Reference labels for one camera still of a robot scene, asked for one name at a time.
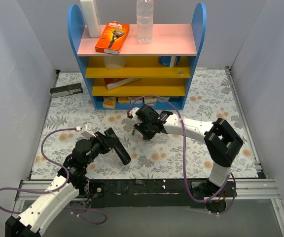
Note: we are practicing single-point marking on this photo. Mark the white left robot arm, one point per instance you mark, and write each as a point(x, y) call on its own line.
point(67, 185)

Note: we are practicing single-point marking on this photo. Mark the blue white can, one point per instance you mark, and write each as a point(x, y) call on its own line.
point(169, 61)

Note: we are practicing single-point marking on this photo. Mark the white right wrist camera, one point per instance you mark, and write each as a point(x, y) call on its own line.
point(132, 114)

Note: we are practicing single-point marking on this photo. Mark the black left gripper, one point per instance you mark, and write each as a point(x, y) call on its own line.
point(109, 142)

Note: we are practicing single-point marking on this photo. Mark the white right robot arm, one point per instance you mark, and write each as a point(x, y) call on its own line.
point(222, 141)

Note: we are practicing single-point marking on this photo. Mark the black tv remote control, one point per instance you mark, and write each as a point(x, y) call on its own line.
point(118, 147)

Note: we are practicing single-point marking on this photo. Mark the white orange small box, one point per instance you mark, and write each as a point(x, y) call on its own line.
point(150, 100)

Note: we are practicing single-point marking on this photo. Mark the black rectangular box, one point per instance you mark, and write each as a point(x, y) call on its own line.
point(66, 90)

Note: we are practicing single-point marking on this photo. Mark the clear plastic water bottle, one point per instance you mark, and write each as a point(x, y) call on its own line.
point(144, 12)

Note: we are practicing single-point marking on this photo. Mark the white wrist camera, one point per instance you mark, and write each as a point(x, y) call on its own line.
point(132, 114)
point(85, 130)

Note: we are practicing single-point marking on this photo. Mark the blue shelf unit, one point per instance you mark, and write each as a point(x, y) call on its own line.
point(184, 40)

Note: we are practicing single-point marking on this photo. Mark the white tall bottle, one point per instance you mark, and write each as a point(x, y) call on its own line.
point(90, 14)

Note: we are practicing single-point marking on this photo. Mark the red white flat box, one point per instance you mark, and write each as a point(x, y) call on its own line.
point(112, 83)

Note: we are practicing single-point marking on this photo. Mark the floral table mat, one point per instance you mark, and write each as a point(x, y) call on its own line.
point(205, 139)

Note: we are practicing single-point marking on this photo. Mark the orange razor box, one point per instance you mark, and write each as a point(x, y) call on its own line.
point(112, 38)

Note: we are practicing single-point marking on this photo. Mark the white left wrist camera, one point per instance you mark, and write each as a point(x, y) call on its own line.
point(85, 130)

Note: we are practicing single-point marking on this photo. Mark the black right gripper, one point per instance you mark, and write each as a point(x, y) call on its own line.
point(146, 130)

